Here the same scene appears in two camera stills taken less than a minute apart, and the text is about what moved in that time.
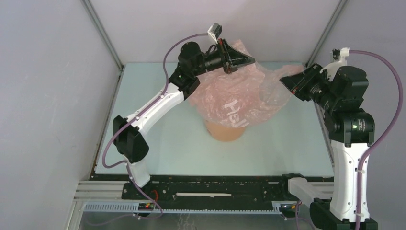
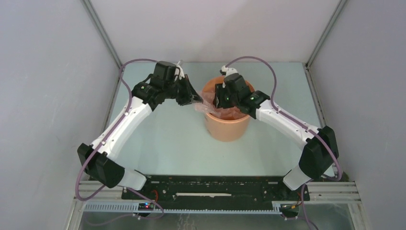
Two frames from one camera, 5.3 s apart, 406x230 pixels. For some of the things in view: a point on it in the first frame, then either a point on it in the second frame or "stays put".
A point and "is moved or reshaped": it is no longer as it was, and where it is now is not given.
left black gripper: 232,59 -> 188,96
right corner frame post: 325,34 stays put
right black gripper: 298,83 -> 219,101
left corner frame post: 102,33 stays put
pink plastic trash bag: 244,97 is moved or reshaped
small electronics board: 148,206 stays put
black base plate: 167,189 stays put
